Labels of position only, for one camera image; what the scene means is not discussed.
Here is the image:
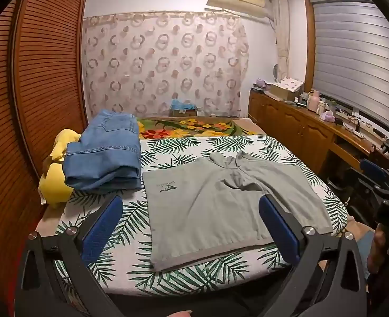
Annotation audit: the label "wooden sideboard cabinet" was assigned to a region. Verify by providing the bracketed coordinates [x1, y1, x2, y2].
[248, 89, 389, 212]

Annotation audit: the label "white power strip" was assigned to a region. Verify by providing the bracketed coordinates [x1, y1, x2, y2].
[333, 112, 374, 131]

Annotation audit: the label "dotted lid box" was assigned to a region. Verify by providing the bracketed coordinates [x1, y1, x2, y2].
[268, 77, 305, 102]

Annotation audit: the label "pink bottle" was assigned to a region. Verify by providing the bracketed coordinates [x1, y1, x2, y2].
[307, 90, 321, 112]

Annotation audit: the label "circle print sheer curtain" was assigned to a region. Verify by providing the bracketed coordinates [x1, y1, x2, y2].
[82, 11, 250, 118]

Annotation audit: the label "floral blanket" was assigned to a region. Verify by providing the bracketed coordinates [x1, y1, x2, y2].
[136, 116, 258, 139]

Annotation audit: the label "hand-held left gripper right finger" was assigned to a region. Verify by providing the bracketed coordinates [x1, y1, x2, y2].
[259, 194, 368, 317]

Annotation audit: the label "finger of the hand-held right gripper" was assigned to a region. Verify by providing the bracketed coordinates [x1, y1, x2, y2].
[360, 158, 389, 187]
[345, 168, 389, 207]

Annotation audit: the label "cardboard box with blue cloth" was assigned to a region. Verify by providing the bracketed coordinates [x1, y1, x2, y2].
[170, 98, 198, 118]

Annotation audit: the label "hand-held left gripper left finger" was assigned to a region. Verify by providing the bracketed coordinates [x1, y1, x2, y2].
[14, 195, 125, 317]

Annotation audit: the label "folded blue jeans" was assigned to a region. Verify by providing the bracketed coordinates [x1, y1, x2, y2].
[64, 109, 143, 192]

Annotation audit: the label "leaf print bedsheet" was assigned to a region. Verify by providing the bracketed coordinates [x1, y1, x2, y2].
[54, 135, 349, 296]

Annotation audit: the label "yellow plush toy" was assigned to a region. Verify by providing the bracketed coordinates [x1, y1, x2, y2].
[37, 129, 83, 209]

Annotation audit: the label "wooden louvered wardrobe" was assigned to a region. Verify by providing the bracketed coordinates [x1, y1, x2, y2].
[0, 0, 90, 304]

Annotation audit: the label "person's right hand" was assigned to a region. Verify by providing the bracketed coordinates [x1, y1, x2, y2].
[366, 226, 389, 274]

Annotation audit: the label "cream corner curtain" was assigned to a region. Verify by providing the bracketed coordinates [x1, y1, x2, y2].
[270, 0, 292, 83]

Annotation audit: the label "grey window blind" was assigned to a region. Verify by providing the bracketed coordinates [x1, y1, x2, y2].
[312, 0, 389, 136]

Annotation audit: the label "grey pants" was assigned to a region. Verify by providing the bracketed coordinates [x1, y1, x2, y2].
[141, 151, 334, 271]

